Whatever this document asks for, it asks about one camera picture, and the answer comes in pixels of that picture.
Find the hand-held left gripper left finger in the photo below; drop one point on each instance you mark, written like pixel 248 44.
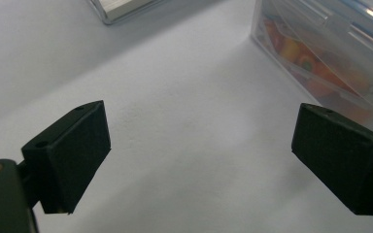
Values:
pixel 71 155

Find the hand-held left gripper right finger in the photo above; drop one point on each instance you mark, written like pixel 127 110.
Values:
pixel 340 155

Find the large clear food container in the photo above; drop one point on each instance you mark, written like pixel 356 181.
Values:
pixel 320 48

